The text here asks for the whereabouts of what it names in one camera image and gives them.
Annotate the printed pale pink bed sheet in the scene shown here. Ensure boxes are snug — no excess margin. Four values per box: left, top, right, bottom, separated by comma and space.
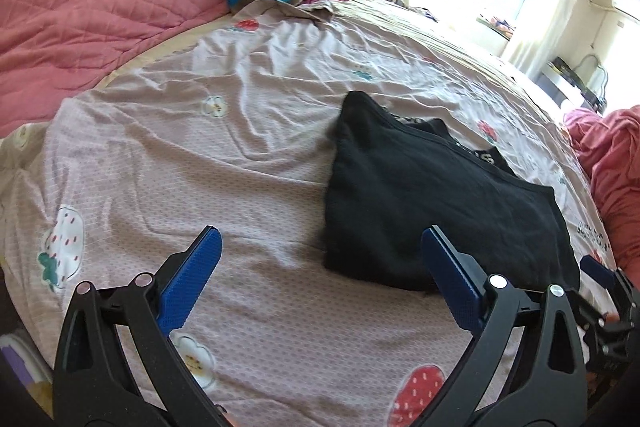
0, 0, 616, 427

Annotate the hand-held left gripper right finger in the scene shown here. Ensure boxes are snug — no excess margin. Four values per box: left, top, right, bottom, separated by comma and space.
415, 225, 589, 427

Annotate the pink crumpled cloth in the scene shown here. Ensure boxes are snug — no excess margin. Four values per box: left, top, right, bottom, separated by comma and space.
565, 104, 640, 273

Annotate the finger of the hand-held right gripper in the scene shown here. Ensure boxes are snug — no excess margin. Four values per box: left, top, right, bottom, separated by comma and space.
580, 255, 623, 303

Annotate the purple and white cloth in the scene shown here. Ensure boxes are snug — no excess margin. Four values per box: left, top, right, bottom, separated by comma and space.
0, 332, 42, 390

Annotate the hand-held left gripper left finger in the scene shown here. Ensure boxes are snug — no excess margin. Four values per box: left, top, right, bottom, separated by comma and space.
52, 226, 236, 427

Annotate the pink quilted blanket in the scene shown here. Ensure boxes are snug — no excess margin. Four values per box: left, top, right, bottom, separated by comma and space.
0, 0, 231, 140

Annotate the white curtain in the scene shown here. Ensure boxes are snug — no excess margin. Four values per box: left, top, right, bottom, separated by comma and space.
500, 0, 593, 75

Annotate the metal frame chair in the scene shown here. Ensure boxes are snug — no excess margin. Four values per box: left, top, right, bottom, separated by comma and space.
574, 53, 609, 108

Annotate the beige striped bed cover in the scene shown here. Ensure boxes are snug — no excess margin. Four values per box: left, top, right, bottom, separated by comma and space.
330, 0, 566, 118

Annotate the black sweater with orange cuffs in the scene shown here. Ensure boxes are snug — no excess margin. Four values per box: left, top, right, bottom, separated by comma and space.
322, 90, 582, 295

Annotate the colourful windowsill clutter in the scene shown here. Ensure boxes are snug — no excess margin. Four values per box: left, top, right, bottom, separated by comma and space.
477, 9, 516, 41

